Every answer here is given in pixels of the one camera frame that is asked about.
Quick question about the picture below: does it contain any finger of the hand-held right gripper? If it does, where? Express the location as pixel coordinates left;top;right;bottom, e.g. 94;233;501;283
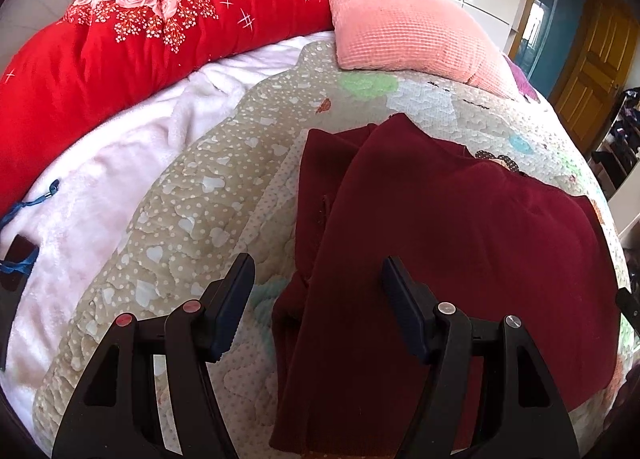
616;287;640;340

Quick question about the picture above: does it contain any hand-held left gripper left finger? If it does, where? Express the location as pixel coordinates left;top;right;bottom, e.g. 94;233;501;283
51;253;257;459

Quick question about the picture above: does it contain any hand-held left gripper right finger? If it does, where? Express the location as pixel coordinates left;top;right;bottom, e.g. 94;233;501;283
381;255;581;459

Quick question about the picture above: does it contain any maroon garment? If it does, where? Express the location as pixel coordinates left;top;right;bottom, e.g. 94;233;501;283
269;119;622;455

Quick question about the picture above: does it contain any rack with clothes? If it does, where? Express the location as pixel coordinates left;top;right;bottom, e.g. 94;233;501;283
590;86;640;200

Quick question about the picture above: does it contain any patchwork quilt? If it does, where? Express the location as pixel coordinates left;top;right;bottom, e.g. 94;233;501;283
32;39;636;459

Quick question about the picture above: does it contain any white fleece blanket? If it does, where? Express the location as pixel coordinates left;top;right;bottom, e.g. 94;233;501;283
2;32;336;435

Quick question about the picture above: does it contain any wooden door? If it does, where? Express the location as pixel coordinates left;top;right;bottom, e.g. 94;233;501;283
552;2;636;150

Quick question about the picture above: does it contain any magenta cloth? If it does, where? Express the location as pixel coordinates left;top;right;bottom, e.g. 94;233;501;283
507;59;541;102

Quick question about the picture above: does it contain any red floral comforter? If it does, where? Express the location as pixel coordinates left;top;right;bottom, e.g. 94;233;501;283
0;0;335;212

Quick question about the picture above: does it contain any pink pillow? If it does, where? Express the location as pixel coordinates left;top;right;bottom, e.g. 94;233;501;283
316;0;523;101

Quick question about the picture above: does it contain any blue glass door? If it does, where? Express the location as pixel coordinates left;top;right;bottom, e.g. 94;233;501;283
515;0;591;100

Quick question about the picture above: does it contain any blue cord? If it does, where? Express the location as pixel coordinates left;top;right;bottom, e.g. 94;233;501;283
0;179;61;285

